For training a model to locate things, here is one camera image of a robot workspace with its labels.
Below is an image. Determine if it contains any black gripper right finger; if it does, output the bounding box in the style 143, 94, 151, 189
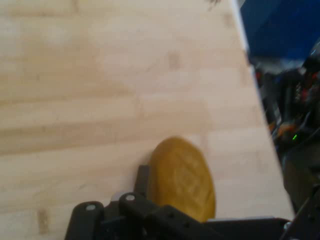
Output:
279, 186, 320, 240

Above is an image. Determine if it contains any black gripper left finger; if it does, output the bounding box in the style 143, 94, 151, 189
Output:
65, 164, 218, 240

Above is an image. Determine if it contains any yellow round cookie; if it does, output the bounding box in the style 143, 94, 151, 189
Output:
148, 136, 217, 223

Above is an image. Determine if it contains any blue box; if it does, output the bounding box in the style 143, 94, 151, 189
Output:
237, 0, 320, 61

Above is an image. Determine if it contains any black equipment with cables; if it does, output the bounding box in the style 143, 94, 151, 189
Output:
251, 39, 320, 213

